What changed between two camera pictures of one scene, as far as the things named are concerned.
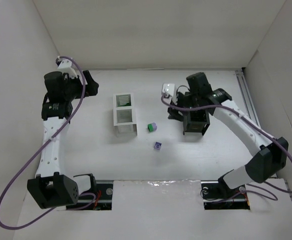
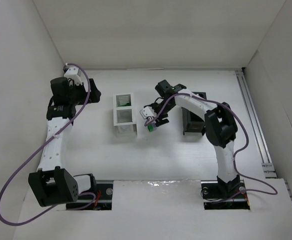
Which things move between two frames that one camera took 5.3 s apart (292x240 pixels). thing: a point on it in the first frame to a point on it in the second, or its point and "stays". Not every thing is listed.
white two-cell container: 124,116 stays
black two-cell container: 196,121 stays
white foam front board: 168,209 stays
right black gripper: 178,107 to 158,116
